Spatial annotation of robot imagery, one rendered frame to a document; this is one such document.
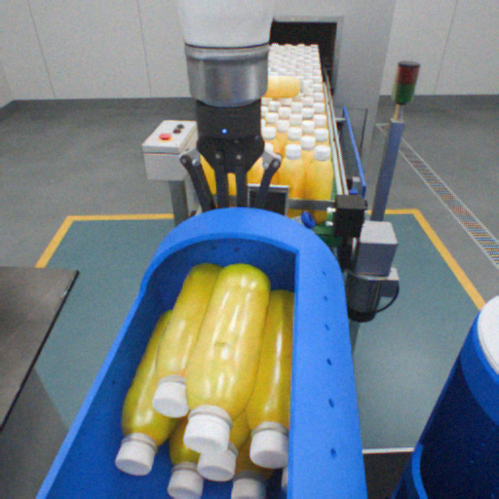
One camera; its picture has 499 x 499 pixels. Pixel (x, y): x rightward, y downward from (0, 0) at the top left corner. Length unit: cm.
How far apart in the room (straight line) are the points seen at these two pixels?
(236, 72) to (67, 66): 503
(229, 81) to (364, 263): 85
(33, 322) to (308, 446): 54
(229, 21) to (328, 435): 37
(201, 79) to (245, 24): 7
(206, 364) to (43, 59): 524
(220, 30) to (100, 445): 45
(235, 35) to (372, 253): 85
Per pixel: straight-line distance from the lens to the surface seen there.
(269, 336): 47
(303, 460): 31
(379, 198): 141
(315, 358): 37
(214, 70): 44
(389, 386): 190
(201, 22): 43
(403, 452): 158
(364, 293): 127
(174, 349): 46
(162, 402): 45
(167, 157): 110
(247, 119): 46
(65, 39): 537
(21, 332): 74
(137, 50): 516
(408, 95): 128
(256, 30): 44
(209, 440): 38
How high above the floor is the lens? 149
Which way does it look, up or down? 36 degrees down
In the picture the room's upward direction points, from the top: straight up
